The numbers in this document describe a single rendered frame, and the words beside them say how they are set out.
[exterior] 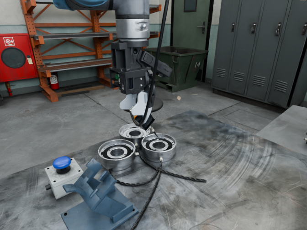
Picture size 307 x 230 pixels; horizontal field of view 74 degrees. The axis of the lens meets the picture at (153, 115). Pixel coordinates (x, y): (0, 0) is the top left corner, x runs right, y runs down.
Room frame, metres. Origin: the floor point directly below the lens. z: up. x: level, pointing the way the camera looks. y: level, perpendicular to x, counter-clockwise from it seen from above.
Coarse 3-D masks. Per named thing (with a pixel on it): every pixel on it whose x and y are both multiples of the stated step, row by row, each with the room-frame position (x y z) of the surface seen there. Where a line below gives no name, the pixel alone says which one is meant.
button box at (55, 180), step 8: (72, 160) 0.43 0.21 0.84; (48, 168) 0.40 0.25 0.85; (72, 168) 0.40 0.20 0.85; (80, 168) 0.40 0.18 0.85; (48, 176) 0.37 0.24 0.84; (56, 176) 0.37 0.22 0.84; (64, 176) 0.37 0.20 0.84; (72, 176) 0.37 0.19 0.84; (48, 184) 0.37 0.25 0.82; (56, 184) 0.35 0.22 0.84; (56, 192) 0.35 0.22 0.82; (64, 192) 0.36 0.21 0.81
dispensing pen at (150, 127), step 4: (136, 116) 0.51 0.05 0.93; (140, 116) 0.50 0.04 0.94; (152, 116) 0.52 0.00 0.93; (136, 120) 0.50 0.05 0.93; (140, 120) 0.49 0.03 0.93; (148, 120) 0.51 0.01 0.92; (152, 120) 0.52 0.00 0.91; (144, 124) 0.50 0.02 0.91; (148, 124) 0.51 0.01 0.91; (144, 128) 0.50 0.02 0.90; (148, 128) 0.53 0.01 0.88; (152, 128) 0.53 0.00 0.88
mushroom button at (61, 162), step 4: (64, 156) 0.41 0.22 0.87; (56, 160) 0.39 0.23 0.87; (60, 160) 0.39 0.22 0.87; (64, 160) 0.39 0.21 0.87; (68, 160) 0.39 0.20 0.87; (56, 164) 0.38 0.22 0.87; (60, 164) 0.38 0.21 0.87; (64, 164) 0.38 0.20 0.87; (68, 164) 0.38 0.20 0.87; (56, 168) 0.37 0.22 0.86; (60, 168) 0.37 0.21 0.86; (64, 168) 0.39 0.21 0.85
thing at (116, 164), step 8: (104, 144) 0.51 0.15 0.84; (112, 144) 0.53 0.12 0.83; (120, 144) 0.53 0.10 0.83; (128, 144) 0.53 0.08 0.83; (112, 152) 0.50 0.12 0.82; (120, 152) 0.51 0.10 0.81; (104, 160) 0.44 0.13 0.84; (112, 160) 0.44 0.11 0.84; (120, 160) 0.44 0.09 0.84; (128, 160) 0.45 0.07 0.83; (112, 168) 0.44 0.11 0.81; (120, 168) 0.44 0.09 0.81
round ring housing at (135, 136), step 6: (126, 126) 0.63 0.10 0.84; (132, 126) 0.65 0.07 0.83; (120, 132) 0.60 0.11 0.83; (132, 132) 0.62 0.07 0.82; (138, 132) 0.61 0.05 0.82; (150, 132) 0.60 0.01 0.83; (120, 138) 0.57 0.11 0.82; (126, 138) 0.55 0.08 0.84; (132, 138) 0.55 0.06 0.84; (138, 138) 0.55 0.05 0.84; (138, 144) 0.55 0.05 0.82
